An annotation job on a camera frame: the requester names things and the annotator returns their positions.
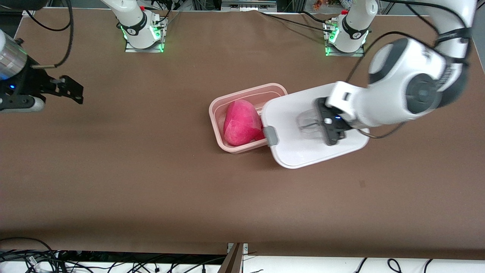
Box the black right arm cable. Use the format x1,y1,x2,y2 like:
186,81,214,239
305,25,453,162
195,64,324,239
23,0,73,69

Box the aluminium background rail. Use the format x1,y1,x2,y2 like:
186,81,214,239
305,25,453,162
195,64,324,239
222,0,277,12

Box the pink plush toy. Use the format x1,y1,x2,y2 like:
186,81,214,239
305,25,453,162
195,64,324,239
223,100,266,146

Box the colourful background toy pile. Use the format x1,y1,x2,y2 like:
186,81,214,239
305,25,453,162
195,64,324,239
313,0,355,10

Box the black cable with white tag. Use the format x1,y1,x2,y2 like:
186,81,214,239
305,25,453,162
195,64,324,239
0,250,76,273

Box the brown wooden beam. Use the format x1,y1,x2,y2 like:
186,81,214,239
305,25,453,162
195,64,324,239
218,243,244,273

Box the white box lid grey latches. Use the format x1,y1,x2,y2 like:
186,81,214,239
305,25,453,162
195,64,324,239
261,83,370,169

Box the black looped floor cable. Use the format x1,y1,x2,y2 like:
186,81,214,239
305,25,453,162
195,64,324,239
0,237,57,266

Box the pink plastic storage box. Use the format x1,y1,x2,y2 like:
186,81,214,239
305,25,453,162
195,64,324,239
209,83,288,154

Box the long black base cable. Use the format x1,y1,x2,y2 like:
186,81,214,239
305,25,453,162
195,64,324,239
259,11,330,31

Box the brown table cover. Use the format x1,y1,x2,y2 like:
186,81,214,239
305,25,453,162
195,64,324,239
0,8,485,260

